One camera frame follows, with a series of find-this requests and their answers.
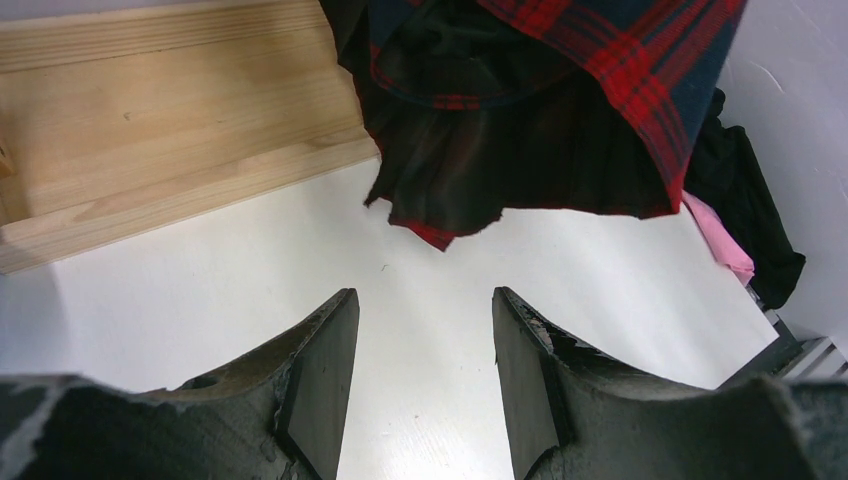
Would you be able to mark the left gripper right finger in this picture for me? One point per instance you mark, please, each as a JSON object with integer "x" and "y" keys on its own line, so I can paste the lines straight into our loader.
{"x": 574, "y": 412}

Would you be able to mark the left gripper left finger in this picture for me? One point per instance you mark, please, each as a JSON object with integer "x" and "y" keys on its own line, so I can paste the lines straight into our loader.
{"x": 276, "y": 412}

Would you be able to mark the red black plaid garment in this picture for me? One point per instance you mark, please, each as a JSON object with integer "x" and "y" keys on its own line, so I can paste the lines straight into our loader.
{"x": 477, "y": 107}

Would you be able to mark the wooden hanger rack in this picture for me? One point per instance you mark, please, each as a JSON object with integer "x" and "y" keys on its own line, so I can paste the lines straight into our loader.
{"x": 117, "y": 123}

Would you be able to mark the pink garment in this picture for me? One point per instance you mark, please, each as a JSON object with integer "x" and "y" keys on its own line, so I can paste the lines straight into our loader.
{"x": 724, "y": 248}

